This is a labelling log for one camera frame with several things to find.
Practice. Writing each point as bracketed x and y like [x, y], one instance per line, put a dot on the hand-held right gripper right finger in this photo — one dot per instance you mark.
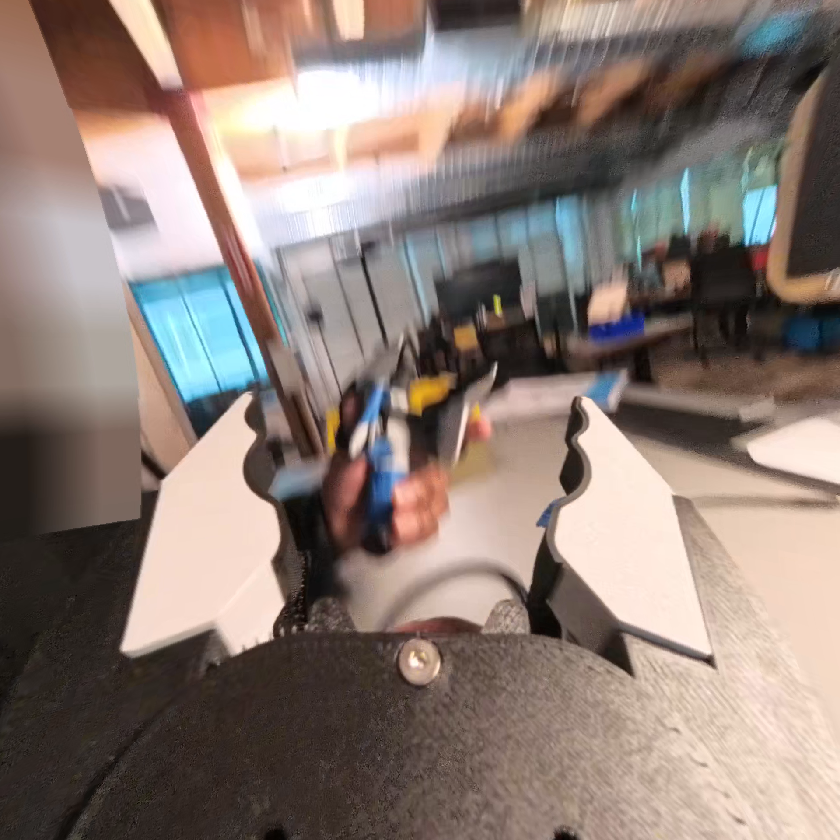
[623, 525]

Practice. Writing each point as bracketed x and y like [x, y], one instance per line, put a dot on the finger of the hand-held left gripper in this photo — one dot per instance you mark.
[459, 413]
[384, 367]

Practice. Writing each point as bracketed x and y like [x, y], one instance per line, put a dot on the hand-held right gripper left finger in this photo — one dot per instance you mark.
[210, 525]

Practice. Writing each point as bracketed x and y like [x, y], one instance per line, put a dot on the person's left hand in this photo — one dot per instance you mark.
[420, 505]

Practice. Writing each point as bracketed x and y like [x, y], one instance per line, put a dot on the white and blue box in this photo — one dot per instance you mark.
[571, 394]

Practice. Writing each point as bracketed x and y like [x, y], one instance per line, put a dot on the table with blue bins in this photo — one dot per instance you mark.
[623, 334]

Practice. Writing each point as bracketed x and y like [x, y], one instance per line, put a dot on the white flat base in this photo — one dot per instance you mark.
[794, 453]

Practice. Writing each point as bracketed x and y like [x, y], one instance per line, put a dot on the black panel with tan rim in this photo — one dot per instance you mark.
[814, 197]

